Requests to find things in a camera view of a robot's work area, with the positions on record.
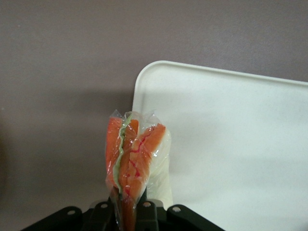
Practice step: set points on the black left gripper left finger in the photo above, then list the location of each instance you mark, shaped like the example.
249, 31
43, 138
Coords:
103, 216

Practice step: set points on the triangular sandwich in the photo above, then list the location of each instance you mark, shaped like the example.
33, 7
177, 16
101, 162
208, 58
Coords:
134, 156

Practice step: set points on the cream plastic tray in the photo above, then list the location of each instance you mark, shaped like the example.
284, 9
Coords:
228, 132

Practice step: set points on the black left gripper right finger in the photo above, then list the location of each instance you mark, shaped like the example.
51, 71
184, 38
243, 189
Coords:
148, 216

